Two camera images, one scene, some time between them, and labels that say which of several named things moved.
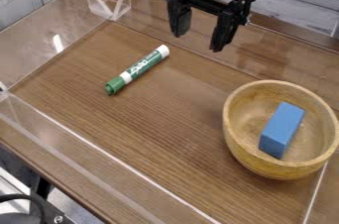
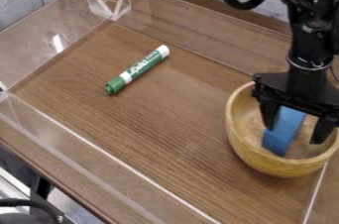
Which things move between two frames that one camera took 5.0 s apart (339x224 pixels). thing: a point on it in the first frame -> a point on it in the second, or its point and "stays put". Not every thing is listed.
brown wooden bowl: [315, 140] stays put
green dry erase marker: [156, 56] stays put
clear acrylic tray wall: [288, 56] stays put
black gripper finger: [223, 32] -> [323, 129]
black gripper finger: [179, 14] -> [270, 110]
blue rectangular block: [280, 129] stays put
